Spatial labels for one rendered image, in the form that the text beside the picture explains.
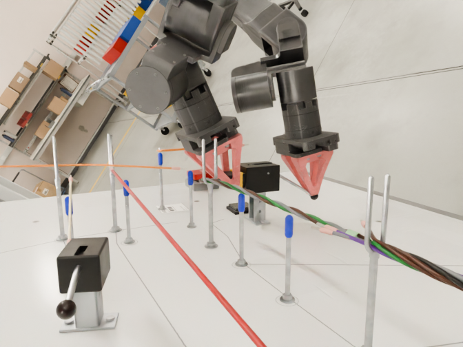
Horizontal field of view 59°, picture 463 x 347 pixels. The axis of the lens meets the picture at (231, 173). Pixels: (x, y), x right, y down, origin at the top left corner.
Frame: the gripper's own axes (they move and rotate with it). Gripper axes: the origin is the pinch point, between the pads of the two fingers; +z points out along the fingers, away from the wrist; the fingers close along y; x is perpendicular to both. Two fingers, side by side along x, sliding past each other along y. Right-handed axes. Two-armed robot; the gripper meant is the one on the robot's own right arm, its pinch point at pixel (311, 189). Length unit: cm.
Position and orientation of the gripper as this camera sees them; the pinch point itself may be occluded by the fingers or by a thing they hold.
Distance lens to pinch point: 68.6
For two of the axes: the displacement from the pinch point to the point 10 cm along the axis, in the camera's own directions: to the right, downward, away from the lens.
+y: 3.7, 1.6, -9.1
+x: 9.1, -2.6, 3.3
